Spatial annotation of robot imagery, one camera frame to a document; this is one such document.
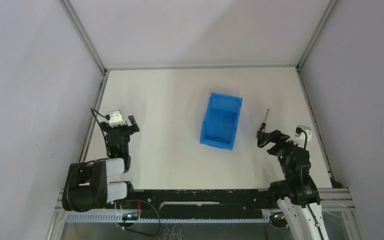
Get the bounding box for black cable loop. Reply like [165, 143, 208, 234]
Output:
[114, 199, 161, 238]

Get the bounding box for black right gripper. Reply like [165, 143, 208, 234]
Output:
[257, 129, 305, 179]

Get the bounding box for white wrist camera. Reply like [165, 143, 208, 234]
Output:
[288, 125, 312, 149]
[108, 110, 126, 128]

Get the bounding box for grey slotted cable duct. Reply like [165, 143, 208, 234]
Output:
[64, 211, 272, 223]

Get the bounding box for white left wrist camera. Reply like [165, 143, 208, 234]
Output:
[108, 110, 126, 128]

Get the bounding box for blue plastic bin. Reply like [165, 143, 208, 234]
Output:
[199, 92, 243, 151]

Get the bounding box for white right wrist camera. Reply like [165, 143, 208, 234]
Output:
[288, 125, 312, 149]

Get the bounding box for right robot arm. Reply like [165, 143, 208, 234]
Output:
[256, 126, 329, 240]

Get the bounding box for black mounting rail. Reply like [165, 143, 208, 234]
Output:
[127, 189, 279, 220]

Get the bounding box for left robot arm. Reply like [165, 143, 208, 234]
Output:
[61, 111, 140, 212]

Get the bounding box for black yellow screwdriver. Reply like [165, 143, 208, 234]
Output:
[260, 108, 270, 132]

